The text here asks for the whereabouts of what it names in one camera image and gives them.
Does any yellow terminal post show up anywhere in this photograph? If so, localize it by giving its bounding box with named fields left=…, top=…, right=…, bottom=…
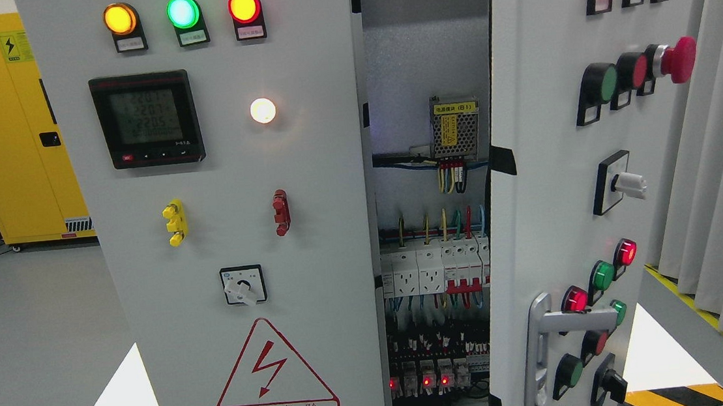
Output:
left=162, top=198, right=188, bottom=248

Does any yellow safety cabinet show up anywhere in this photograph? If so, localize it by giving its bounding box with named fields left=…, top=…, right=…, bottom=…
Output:
left=0, top=13, right=96, bottom=245

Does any metal mesh power supply module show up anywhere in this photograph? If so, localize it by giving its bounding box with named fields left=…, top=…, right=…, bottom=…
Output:
left=428, top=96, right=479, bottom=162

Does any red terminal post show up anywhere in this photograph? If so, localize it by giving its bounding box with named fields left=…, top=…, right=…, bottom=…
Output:
left=272, top=189, right=291, bottom=237

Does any red indicator light left door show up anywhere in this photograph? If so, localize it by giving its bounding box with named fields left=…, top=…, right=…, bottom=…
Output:
left=228, top=0, right=267, bottom=41

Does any green indicator light left door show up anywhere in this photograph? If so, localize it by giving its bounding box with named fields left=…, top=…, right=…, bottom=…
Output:
left=166, top=0, right=211, bottom=47

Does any white glowing indicator light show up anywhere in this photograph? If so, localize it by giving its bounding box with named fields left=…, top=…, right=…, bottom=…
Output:
left=249, top=98, right=278, bottom=124

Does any black digital power meter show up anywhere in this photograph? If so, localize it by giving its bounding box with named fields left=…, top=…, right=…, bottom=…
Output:
left=88, top=69, right=207, bottom=169

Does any red emergency stop button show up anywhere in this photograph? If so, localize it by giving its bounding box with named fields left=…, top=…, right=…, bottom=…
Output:
left=636, top=36, right=697, bottom=96

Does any relay terminal row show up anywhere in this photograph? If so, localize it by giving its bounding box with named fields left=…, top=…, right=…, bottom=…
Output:
left=386, top=319, right=492, bottom=399

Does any white rotary switch right door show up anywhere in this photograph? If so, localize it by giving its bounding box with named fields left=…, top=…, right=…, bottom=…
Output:
left=593, top=149, right=647, bottom=217

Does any silver door handle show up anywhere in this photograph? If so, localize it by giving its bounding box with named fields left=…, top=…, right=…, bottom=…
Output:
left=524, top=292, right=619, bottom=406

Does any grey cabinet door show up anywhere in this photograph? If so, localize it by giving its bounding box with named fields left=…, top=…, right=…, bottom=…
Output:
left=16, top=0, right=391, bottom=406
left=488, top=0, right=704, bottom=406

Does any white socket breaker row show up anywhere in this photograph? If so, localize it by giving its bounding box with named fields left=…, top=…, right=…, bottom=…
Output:
left=379, top=237, right=491, bottom=299

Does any red electric danger sticker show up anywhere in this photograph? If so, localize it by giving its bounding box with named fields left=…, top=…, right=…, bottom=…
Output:
left=216, top=317, right=340, bottom=406

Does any amber indicator light left door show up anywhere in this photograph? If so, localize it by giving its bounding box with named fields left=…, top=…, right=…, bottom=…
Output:
left=103, top=1, right=149, bottom=53

